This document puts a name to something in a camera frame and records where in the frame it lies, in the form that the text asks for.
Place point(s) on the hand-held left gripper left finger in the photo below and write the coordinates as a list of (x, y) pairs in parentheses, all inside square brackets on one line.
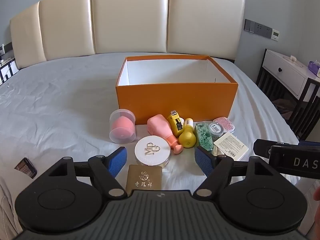
[(117, 161)]

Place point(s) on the green glitter case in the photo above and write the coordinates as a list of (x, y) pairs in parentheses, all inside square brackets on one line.
[(203, 135)]

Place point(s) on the white wall thermostat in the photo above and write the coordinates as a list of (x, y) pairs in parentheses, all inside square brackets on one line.
[(275, 34)]

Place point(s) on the white cosmetic box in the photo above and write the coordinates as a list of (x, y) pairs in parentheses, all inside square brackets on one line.
[(231, 145)]

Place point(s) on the round grey tin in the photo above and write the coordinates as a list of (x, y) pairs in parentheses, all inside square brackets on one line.
[(215, 128)]

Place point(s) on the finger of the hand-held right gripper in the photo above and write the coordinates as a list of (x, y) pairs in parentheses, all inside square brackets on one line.
[(261, 148)]

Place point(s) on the yellow bulb-shaped bottle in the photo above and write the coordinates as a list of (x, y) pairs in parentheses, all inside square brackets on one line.
[(187, 137)]

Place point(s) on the clear plastic sponge case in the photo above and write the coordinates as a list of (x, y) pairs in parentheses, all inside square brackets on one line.
[(120, 113)]

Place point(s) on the pink makeup sponge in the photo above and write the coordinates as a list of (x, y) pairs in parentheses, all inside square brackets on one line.
[(121, 126)]

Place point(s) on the white drawer bedside table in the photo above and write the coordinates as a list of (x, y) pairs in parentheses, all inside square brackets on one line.
[(285, 72)]

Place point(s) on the purple tissue pack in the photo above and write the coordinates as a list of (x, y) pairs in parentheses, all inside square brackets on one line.
[(313, 66)]

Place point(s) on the yellow tape measure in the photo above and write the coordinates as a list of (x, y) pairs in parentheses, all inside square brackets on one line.
[(177, 127)]

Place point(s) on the cream upholstered headboard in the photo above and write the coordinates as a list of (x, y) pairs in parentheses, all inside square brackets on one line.
[(130, 17)]

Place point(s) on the person's right hand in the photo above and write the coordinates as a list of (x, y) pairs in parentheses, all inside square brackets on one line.
[(318, 195)]

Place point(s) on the orange cardboard box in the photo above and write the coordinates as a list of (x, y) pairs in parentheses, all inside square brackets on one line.
[(175, 102)]

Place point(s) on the smartphone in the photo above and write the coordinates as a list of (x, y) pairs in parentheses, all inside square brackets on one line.
[(25, 167)]

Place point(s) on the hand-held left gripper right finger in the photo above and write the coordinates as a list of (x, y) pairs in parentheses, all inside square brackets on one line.
[(203, 161)]

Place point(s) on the grey wall switch panel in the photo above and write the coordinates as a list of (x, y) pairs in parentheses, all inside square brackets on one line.
[(257, 27)]

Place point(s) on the black frame bedside table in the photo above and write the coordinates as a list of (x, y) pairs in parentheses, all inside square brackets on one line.
[(6, 70)]

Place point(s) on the gold booklet box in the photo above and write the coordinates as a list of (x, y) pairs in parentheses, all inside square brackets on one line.
[(143, 180)]

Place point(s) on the white round compact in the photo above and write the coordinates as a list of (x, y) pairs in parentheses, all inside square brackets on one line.
[(152, 150)]

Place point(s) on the round pink label tin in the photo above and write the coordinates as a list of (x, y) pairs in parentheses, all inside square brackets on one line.
[(226, 123)]

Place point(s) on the pink plastic bottle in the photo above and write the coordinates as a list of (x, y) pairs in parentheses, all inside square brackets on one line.
[(160, 127)]

